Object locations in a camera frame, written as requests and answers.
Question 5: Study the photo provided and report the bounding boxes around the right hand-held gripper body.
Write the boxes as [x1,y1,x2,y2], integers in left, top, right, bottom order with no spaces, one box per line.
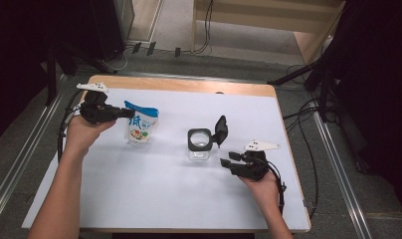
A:
[230,139,282,182]

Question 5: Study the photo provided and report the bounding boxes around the black floor cables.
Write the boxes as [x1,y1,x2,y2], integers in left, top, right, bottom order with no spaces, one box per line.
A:
[282,64,322,220]

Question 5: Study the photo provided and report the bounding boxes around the hanging black cable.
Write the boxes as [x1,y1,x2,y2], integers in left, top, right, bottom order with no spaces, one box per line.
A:
[190,0,214,54]

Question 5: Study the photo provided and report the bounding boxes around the hand-held gripper cable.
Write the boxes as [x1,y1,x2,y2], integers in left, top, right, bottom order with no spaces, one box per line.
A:
[57,89,88,163]
[265,160,288,215]

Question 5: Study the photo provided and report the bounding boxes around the person's left hand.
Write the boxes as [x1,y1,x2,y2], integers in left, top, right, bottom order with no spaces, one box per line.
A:
[64,114,117,157]

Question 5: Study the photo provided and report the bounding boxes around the blue and white pouch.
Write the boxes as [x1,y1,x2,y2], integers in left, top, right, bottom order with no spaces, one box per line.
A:
[123,100,159,144]

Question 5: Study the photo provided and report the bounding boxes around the clear jar with black lid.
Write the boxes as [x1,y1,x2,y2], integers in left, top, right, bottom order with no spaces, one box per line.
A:
[187,115,229,161]

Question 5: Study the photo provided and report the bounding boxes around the right hand-held gripper cable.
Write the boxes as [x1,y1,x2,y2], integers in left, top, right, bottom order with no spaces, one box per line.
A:
[265,160,288,215]

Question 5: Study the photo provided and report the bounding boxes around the person's right hand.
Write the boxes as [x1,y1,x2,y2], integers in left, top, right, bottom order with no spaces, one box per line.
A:
[238,170,280,207]

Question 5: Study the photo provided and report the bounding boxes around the white floor cable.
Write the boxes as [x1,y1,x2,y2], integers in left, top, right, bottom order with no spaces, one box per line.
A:
[100,46,128,73]

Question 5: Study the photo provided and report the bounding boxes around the wooden shelf unit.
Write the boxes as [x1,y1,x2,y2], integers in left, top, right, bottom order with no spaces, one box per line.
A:
[191,0,347,66]

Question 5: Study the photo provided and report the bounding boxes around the left hand-held gripper cable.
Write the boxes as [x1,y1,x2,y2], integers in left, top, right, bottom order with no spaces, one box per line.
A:
[57,89,88,163]

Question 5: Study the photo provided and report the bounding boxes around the black metal stand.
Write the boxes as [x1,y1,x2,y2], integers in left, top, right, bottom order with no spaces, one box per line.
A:
[44,33,118,108]
[267,0,347,123]

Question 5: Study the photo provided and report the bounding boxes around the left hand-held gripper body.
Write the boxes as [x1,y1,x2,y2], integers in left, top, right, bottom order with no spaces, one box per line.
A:
[77,82,121,125]

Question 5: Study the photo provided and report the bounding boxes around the metal floor rail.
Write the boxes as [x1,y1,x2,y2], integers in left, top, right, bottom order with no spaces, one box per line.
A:
[0,74,69,230]
[312,111,372,239]

